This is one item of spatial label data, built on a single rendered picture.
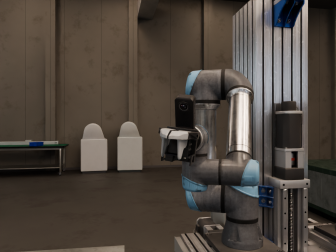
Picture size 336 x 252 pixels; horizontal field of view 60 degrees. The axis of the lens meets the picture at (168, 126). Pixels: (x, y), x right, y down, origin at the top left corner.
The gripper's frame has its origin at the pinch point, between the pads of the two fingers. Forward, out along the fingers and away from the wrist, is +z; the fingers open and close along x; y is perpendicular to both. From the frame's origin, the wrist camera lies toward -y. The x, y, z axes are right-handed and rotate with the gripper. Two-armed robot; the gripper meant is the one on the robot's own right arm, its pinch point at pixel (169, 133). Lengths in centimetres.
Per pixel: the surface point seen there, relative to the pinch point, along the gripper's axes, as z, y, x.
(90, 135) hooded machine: -751, 92, 442
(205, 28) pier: -983, -327, 172
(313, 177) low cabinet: -473, 68, -132
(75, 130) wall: -805, 90, 532
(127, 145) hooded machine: -795, 109, 334
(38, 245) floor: -248, 176, 211
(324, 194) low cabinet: -447, 89, -146
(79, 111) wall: -811, 25, 527
